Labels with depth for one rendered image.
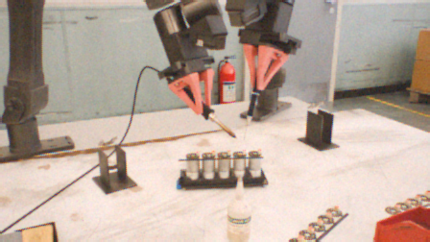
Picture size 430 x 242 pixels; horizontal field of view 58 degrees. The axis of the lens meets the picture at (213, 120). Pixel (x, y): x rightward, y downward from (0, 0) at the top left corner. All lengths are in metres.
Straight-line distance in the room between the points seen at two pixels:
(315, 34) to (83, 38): 2.16
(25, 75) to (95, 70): 2.43
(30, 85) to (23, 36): 0.10
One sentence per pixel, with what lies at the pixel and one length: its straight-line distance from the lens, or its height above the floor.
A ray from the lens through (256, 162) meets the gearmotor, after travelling 0.71.
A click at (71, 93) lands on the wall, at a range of 3.31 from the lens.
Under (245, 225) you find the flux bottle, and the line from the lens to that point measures 0.57.
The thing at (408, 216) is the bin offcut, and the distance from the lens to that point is 0.67.
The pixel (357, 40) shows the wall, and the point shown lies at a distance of 4.47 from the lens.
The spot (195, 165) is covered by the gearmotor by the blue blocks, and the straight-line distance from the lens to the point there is 0.70.
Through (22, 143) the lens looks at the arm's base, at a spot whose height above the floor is 0.78.
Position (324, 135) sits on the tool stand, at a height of 0.77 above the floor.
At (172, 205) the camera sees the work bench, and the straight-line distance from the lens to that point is 0.67.
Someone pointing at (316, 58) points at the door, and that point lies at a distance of 4.09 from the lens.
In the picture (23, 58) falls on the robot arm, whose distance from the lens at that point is 0.88.
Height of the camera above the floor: 1.09
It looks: 18 degrees down
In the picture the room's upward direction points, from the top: straight up
